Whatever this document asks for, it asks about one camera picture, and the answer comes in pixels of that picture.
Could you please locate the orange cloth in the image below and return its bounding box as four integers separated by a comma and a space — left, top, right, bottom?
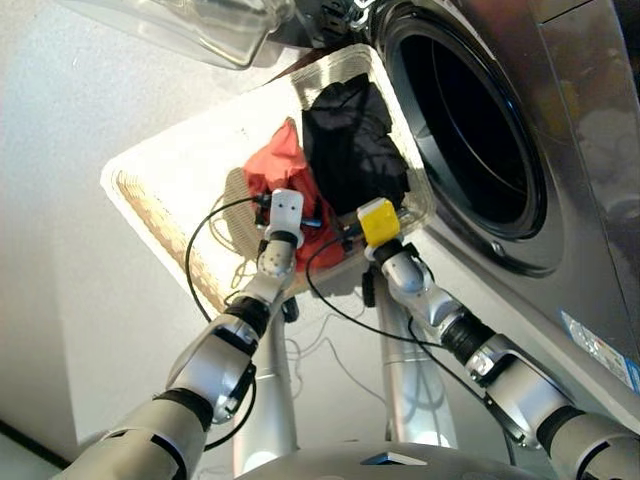
242, 117, 351, 274

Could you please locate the black cloth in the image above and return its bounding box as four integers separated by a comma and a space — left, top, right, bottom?
301, 73, 412, 215

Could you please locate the pale woven laundry basket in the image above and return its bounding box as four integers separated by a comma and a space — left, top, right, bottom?
99, 43, 436, 316

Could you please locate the grey washing machine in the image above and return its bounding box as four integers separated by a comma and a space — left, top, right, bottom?
294, 0, 640, 416

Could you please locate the silver robot leg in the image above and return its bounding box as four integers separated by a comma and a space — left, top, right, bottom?
362, 267, 459, 449
232, 294, 301, 476

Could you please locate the round glass washer door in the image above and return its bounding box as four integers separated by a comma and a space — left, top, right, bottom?
54, 0, 321, 71

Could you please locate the black washer door hinge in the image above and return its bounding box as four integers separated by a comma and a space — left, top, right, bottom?
319, 0, 376, 31

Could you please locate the grey robot torso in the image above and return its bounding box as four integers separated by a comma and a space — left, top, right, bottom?
234, 442, 556, 480

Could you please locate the blue white washer label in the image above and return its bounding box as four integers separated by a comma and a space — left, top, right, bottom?
559, 309, 640, 396

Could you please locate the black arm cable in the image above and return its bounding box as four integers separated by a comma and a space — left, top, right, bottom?
305, 234, 531, 451
184, 195, 261, 451

